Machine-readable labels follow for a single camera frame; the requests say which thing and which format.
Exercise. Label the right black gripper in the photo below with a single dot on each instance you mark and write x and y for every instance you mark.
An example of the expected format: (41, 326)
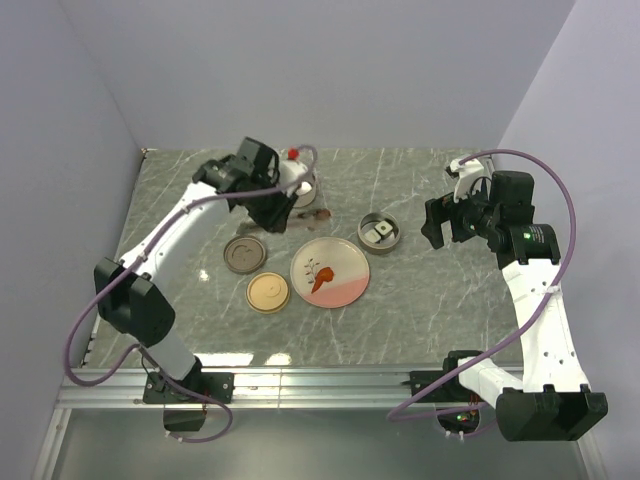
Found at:
(443, 209)

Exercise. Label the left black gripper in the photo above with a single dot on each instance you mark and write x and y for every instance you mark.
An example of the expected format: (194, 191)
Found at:
(286, 202)

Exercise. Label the brown meat slice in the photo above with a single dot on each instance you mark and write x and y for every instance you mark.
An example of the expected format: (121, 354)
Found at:
(316, 215)

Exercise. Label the sushi roll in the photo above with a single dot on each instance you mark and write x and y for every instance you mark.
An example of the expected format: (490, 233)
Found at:
(372, 236)
(384, 229)

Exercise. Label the orange carrot piece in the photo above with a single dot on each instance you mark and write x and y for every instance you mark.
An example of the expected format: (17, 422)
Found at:
(324, 275)

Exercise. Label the metal tongs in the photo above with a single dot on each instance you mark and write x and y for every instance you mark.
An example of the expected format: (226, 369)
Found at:
(293, 222)

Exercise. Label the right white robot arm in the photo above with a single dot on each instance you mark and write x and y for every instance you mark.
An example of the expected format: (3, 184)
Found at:
(552, 400)

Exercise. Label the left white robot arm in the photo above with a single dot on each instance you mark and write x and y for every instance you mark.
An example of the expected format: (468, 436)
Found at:
(132, 289)

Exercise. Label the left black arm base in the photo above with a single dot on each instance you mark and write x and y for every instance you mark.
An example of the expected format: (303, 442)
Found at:
(189, 403)

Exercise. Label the back round metal tin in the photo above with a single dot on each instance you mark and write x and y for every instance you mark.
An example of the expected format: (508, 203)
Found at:
(305, 192)

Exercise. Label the round metal tin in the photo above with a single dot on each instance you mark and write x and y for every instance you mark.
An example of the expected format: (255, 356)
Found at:
(305, 192)
(385, 246)

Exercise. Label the dark brown round lid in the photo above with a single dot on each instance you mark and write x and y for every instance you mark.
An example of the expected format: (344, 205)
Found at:
(244, 254)

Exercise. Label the right round metal tin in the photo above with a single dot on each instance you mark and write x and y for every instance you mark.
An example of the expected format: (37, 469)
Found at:
(385, 246)

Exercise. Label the tan round lid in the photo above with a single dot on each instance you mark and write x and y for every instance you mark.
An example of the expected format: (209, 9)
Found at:
(267, 293)

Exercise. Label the pink white round plate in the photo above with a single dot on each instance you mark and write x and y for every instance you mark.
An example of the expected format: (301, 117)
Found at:
(350, 265)

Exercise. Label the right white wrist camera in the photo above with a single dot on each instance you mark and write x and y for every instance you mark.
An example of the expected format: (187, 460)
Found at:
(468, 176)

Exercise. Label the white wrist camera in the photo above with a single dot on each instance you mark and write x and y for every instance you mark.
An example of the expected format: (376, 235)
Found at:
(292, 171)
(468, 176)

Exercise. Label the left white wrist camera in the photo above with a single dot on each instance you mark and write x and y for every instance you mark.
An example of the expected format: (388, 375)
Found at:
(292, 171)

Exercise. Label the aluminium rail frame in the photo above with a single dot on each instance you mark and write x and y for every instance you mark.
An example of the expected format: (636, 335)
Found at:
(290, 423)

